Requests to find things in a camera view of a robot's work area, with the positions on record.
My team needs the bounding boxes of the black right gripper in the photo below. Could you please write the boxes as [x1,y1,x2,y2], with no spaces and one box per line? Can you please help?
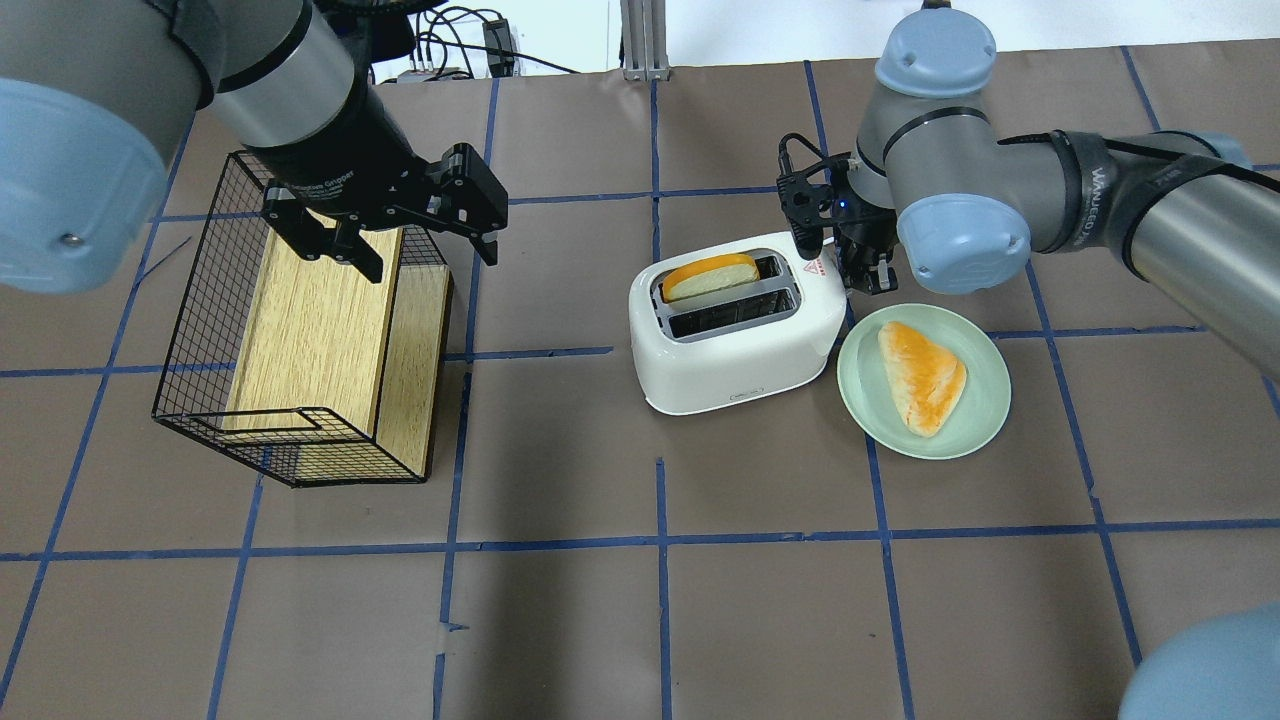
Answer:
[829,160,899,296]

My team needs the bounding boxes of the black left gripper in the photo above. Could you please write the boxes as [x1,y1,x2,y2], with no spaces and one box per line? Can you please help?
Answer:
[262,95,509,284]

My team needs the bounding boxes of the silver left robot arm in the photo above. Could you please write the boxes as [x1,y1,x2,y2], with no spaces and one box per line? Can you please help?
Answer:
[1,1,508,293]

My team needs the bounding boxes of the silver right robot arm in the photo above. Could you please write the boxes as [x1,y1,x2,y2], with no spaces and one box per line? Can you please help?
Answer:
[833,1,1279,378]

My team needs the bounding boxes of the white two-slot toaster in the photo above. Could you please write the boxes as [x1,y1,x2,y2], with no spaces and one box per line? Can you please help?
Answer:
[628,232,847,415]

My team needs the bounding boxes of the bread slice in toaster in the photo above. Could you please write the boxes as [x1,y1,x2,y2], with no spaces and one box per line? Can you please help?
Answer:
[660,252,760,304]

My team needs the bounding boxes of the light green plate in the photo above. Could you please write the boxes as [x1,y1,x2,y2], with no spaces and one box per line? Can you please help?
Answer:
[836,304,1011,460]

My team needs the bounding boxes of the triangular bread on plate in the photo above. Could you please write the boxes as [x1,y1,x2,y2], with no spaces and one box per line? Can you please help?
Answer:
[877,322,968,438]

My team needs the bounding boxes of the wooden shelf box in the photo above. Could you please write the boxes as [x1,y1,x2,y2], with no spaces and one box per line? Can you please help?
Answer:
[219,228,452,487]

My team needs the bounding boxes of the brown paper table cover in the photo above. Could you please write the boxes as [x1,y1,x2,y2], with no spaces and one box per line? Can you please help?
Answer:
[1,60,1277,719]

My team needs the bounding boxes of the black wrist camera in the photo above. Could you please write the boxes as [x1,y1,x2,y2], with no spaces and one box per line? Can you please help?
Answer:
[776,133,852,261]

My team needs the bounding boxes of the black wire basket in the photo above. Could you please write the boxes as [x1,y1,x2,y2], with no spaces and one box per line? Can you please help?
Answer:
[152,151,452,488]

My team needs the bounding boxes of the aluminium frame post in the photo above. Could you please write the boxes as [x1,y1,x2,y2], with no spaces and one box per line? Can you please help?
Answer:
[620,0,671,82]

